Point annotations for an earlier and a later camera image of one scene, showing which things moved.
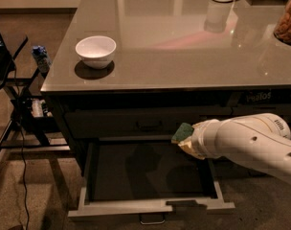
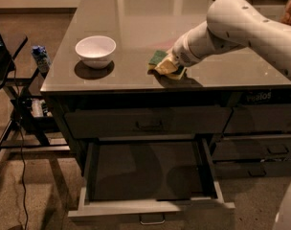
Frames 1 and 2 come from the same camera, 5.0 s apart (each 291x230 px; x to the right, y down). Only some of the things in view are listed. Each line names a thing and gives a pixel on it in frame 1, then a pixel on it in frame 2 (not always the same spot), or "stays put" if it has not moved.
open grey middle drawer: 149,180 stays put
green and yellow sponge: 184,131 to 176,74
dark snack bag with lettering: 268,97 stays put
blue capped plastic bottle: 44,62 stays put
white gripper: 201,139 to 181,53
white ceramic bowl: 96,52 stays put
